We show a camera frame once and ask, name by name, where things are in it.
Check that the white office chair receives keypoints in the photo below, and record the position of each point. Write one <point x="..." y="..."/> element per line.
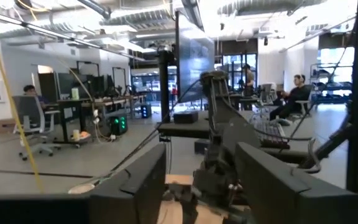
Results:
<point x="303" y="105"/>

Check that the long wooden office desk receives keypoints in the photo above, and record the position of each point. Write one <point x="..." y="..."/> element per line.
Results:
<point x="70" y="104"/>

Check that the long ceiling light bar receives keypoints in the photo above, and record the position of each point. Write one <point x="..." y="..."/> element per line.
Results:
<point x="48" y="32"/>

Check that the black PC tower blue lights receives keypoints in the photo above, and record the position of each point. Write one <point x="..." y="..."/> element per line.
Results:
<point x="146" y="110"/>

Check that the white pillar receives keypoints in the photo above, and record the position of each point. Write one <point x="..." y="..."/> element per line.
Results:
<point x="270" y="68"/>

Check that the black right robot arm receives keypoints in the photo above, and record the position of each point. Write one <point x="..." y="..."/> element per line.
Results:
<point x="219" y="124"/>

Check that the black display stand post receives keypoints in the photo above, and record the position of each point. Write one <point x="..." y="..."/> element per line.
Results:
<point x="165" y="93"/>

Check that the grey side desk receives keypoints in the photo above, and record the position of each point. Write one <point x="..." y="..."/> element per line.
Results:
<point x="191" y="129"/>

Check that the cardboard box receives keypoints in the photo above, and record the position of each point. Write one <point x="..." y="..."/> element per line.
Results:
<point x="5" y="126"/>

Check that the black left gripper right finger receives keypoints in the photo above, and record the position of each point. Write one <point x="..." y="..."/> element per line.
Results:
<point x="275" y="193"/>

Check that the silver ventilation duct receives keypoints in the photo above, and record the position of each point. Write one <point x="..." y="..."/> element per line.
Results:
<point x="259" y="7"/>
<point x="141" y="18"/>

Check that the black desk device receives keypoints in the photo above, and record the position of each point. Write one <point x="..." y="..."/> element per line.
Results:
<point x="186" y="117"/>

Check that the black PC tower green lights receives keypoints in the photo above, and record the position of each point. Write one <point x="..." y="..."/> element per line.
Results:
<point x="118" y="124"/>

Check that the blue shelving cart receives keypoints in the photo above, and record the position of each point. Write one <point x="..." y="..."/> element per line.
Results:
<point x="331" y="87"/>

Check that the person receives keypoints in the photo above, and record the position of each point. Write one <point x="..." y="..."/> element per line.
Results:
<point x="30" y="90"/>
<point x="250" y="79"/>
<point x="294" y="96"/>

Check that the grey office chair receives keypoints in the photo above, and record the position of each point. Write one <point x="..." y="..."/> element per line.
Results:
<point x="28" y="112"/>

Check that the black monitor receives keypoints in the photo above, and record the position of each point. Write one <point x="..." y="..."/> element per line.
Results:
<point x="67" y="85"/>

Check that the large dark display panel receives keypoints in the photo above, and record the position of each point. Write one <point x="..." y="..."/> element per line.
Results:
<point x="194" y="56"/>

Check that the backlit black keyboard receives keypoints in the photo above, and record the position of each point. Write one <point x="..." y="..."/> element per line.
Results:
<point x="272" y="135"/>

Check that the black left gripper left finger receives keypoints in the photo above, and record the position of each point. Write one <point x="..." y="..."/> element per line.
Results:
<point x="135" y="193"/>

